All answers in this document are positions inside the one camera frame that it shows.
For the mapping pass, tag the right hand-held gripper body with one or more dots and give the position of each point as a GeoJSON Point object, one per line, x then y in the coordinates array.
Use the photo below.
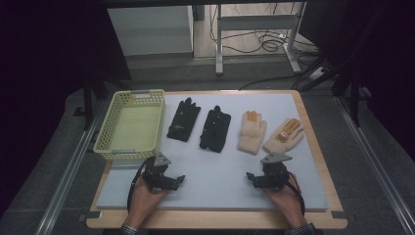
{"type": "Point", "coordinates": [274, 176]}

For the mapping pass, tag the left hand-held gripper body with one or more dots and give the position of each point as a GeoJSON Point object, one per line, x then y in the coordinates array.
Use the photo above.
{"type": "Point", "coordinates": [160, 178]}

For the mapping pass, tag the beige fluffy glove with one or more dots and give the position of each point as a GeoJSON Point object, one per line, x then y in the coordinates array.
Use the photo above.
{"type": "Point", "coordinates": [252, 133]}
{"type": "Point", "coordinates": [280, 142]}

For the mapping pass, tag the pale green plastic basket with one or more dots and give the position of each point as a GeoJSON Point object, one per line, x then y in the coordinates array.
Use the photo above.
{"type": "Point", "coordinates": [135, 127]}

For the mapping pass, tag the black glove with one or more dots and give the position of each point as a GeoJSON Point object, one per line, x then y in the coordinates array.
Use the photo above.
{"type": "Point", "coordinates": [183, 120]}
{"type": "Point", "coordinates": [215, 130]}

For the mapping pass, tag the person's left hand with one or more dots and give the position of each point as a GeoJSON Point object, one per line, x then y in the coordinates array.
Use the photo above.
{"type": "Point", "coordinates": [143, 204]}

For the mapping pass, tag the person's right hand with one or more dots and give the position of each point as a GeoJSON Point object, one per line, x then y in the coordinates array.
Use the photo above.
{"type": "Point", "coordinates": [288, 204]}

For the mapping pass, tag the white foam mat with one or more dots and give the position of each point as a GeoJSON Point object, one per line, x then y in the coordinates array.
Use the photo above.
{"type": "Point", "coordinates": [215, 176]}

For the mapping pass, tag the black metal stand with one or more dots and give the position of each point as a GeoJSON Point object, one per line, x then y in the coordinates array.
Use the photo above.
{"type": "Point", "coordinates": [354, 98]}
{"type": "Point", "coordinates": [88, 101]}

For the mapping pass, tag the white power strip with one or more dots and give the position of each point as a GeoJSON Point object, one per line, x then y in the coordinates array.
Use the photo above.
{"type": "Point", "coordinates": [317, 73]}

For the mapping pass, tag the white cabinet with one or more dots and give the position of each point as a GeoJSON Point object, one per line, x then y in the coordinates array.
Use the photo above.
{"type": "Point", "coordinates": [150, 29]}

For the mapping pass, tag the dark curtain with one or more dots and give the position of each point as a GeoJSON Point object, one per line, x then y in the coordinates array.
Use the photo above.
{"type": "Point", "coordinates": [42, 65]}
{"type": "Point", "coordinates": [385, 65]}

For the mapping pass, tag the aluminium rail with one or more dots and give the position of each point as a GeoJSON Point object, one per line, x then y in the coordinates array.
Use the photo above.
{"type": "Point", "coordinates": [375, 163]}
{"type": "Point", "coordinates": [68, 176]}

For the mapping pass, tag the white metal desk frame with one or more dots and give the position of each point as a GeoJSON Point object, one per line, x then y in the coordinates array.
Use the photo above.
{"type": "Point", "coordinates": [257, 22]}

